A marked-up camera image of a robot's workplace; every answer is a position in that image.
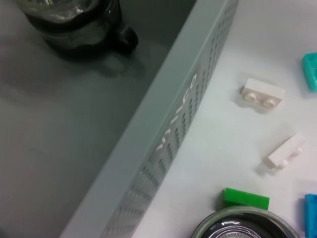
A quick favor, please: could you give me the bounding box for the opaque green toy brick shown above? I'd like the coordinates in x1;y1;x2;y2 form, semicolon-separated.
219;187;270;211

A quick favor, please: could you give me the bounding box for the blue square toy plate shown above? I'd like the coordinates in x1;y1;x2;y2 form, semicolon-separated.
304;193;317;238

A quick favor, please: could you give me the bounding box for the teal square toy plate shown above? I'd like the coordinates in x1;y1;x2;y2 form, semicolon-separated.
301;52;317;93

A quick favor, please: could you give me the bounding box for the white toy brick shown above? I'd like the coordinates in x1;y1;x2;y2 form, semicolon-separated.
239;78;286;109
267;132;307;170

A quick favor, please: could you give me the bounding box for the grey perforated storage bin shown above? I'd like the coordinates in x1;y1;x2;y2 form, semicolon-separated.
0;0;240;238

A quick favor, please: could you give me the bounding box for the glass teacup with black holder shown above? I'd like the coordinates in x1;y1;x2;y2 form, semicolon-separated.
194;207;302;238
16;0;121;25
26;14;139;62

